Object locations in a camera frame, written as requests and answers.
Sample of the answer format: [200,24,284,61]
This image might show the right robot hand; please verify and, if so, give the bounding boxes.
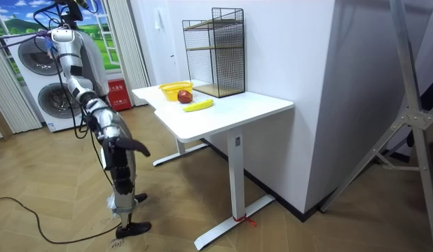
[102,136,151,196]

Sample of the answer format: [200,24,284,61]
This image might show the robot legs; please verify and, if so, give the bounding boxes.
[83,103,153,239]

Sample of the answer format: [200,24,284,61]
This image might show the red cabinet box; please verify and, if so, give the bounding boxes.
[106,78,133,112]

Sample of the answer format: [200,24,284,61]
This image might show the yellow plastic basket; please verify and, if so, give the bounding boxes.
[158,81,195,103]

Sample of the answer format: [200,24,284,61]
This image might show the red apple soft toy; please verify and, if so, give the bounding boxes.
[177,89,194,104]

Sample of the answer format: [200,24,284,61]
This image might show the yellow banana soft toy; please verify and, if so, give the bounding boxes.
[182,99,215,113]

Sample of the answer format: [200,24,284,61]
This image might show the robot body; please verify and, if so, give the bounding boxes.
[32,0,111,103]

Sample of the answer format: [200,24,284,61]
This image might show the white pleated curtain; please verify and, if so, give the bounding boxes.
[104,0,151,107]
[0,38,43,135]

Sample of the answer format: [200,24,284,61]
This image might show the white washing machine tower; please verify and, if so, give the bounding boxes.
[6,33,86,133]

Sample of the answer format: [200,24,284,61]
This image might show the white standing desk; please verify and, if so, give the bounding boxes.
[131,79,295,251]

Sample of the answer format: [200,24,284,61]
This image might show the black floor cable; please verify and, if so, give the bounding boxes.
[0,196,122,245]

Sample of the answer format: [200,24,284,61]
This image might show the wooden post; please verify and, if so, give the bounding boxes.
[0,99,14,141]

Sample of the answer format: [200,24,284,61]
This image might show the black wire shelf rack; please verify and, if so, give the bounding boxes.
[181,7,247,99]

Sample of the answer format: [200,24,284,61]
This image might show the red strap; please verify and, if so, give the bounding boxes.
[232,213,258,228]

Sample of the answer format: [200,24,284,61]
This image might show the white wall switch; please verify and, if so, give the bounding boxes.
[154,8,167,31]

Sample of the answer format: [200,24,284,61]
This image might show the cable bundle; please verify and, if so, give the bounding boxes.
[0,0,100,59]

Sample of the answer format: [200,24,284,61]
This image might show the landscape window wall poster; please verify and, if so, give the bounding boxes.
[0,0,121,85]

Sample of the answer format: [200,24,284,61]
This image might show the grey metal stand frame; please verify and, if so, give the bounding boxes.
[319,0,433,251]

